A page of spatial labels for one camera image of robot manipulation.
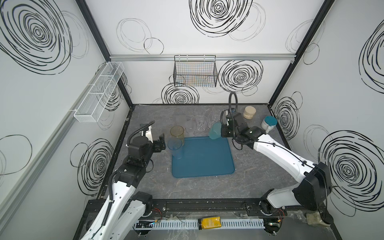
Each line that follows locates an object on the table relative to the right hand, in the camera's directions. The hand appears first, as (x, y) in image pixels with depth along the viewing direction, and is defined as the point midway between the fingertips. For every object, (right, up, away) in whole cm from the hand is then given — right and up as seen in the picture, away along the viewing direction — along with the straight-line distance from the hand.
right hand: (220, 128), depth 82 cm
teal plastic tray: (-8, -18, +10) cm, 22 cm away
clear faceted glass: (-9, +3, +24) cm, 26 cm away
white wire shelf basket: (-66, +11, -9) cm, 67 cm away
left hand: (-33, -2, -8) cm, 35 cm away
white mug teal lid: (+36, +2, +18) cm, 40 cm away
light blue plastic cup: (-26, -11, +10) cm, 30 cm away
